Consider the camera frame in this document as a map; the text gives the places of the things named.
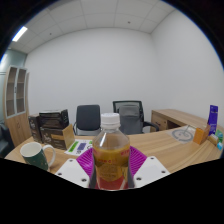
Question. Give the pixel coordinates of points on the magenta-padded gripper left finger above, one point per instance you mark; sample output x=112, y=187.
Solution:
x=73, y=170

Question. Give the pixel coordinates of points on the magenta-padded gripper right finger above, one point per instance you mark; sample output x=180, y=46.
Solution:
x=148, y=170

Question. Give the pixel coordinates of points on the clear bottle with yellow drink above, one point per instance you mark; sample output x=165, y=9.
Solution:
x=111, y=156

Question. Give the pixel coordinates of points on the white leaflet with green print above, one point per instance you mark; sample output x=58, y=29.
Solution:
x=78, y=146

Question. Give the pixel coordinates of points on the dark box with tan side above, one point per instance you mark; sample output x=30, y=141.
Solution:
x=55, y=137

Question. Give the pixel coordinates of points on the green mug with red print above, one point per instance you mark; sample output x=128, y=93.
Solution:
x=35, y=158

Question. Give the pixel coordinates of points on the white sheet with round print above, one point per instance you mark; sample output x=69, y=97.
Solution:
x=182, y=134

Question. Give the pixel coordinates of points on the dark grey office chair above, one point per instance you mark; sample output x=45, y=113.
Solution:
x=87, y=118

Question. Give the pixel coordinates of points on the black box with striped face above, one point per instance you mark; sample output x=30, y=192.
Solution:
x=53, y=119

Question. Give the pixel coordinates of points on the black mesh office chair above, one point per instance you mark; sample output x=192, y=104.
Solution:
x=131, y=116

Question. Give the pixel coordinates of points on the wooden side desk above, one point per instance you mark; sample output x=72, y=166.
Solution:
x=176, y=117

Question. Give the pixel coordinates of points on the orange cardboard box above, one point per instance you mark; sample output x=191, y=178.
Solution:
x=201, y=135

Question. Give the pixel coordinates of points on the tall wooden shelf cabinet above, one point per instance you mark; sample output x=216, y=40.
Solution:
x=18, y=128

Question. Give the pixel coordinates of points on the small tan box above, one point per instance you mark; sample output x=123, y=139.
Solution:
x=213, y=139

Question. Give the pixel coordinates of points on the black leather sofa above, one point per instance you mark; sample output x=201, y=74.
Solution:
x=5, y=141

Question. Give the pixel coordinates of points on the small light blue box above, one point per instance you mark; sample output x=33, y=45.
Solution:
x=219, y=146

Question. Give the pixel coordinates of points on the tall purple box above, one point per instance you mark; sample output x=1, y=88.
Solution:
x=213, y=118

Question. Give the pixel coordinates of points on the small square ceiling light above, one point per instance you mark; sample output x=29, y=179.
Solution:
x=19, y=34

